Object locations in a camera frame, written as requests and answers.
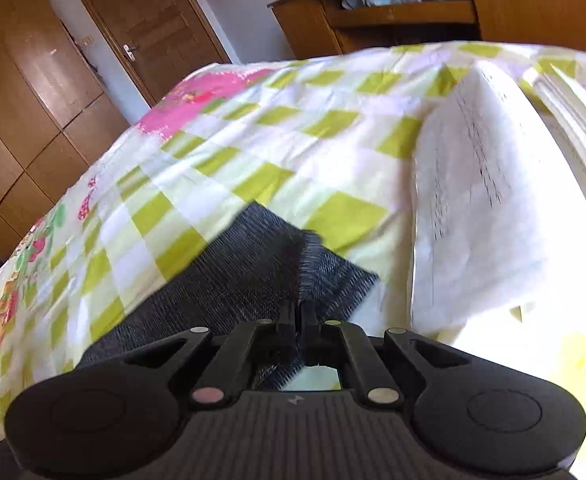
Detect white stitched quilt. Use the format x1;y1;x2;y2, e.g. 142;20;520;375
410;58;566;332

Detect dark grey tweed pants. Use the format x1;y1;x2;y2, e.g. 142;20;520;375
75;201;381;394

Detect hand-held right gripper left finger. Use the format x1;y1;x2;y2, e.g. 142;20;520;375
122;301;298;407

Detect wooden desk with shelves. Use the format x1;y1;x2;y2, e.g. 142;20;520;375
267;0;586;62

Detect wooden door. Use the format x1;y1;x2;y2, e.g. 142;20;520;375
67;0;232;109

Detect wooden wardrobe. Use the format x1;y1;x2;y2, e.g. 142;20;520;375
0;0;132;267

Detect checked cartoon print bed sheet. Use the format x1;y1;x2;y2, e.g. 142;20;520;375
0;41;586;463

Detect cream folded blanket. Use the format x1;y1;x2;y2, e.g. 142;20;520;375
523;62;586;213

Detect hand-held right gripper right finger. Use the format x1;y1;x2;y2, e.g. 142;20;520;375
300;302;470;407

